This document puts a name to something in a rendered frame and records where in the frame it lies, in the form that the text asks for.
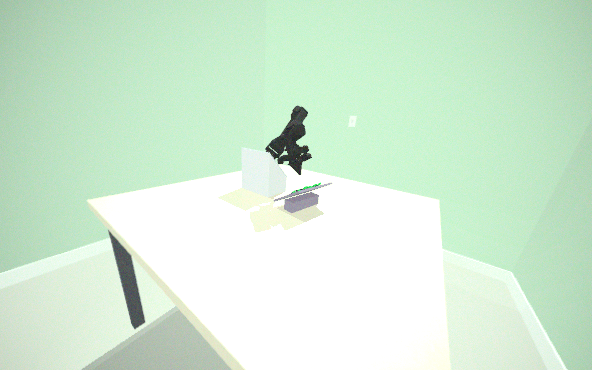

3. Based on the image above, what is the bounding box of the grey switch panel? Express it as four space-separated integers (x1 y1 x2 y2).
274 182 333 213

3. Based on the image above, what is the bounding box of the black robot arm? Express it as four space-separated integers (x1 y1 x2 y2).
265 105 309 159

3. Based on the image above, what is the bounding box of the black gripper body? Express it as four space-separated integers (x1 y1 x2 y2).
277 143 312 165

